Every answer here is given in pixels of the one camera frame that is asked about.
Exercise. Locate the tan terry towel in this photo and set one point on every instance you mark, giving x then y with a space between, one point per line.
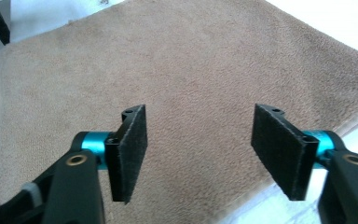
199 62

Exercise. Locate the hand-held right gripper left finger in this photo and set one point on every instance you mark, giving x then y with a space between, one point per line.
127 155

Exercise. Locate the white foam mat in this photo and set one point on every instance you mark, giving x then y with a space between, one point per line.
338 25

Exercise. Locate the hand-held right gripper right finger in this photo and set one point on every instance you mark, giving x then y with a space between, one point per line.
282 152

